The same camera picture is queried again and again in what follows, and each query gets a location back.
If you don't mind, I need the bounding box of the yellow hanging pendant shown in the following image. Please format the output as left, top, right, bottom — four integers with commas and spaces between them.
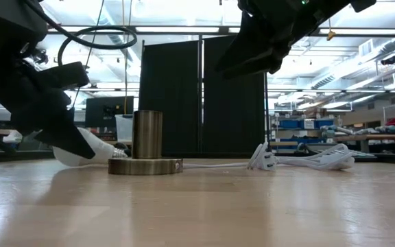
326, 19, 337, 42

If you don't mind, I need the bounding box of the fluorescent ceiling light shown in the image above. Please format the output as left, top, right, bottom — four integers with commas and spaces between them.
135, 26, 221, 34
318, 27, 395, 36

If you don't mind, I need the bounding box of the clear plastic bin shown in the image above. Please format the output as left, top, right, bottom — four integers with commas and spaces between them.
115, 114, 134, 143

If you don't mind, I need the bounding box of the grey power tool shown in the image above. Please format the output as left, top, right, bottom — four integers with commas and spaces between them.
355, 124, 395, 136
320, 124, 355, 139

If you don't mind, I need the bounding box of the white lightbulb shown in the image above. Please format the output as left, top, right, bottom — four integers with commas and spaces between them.
52, 127, 129, 168

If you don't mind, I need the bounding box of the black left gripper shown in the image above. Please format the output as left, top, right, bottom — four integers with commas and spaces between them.
0, 60, 97, 160

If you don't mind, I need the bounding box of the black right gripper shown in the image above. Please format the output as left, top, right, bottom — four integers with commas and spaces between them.
215, 0, 352, 80

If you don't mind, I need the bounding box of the brass lamp socket base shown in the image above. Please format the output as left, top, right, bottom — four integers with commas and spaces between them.
107, 110, 184, 176

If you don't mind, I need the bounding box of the black fabric divider panel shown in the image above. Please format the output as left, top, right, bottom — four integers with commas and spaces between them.
138, 38, 201, 158
202, 34, 267, 158

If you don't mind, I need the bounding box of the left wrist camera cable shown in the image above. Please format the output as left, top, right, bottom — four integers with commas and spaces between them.
21, 0, 139, 67

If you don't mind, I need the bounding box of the white lamp power cord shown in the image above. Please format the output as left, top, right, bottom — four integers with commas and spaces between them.
182, 141, 357, 172

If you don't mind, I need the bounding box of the black monitor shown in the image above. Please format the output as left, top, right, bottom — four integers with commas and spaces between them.
84, 95, 135, 129

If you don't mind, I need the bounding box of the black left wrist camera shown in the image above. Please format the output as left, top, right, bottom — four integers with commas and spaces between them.
35, 61, 91, 89

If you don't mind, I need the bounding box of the blue storage bin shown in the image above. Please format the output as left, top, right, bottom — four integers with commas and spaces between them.
279, 118, 302, 130
315, 118, 336, 130

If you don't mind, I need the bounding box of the wooden workbench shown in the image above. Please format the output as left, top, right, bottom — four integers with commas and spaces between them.
333, 134, 395, 154

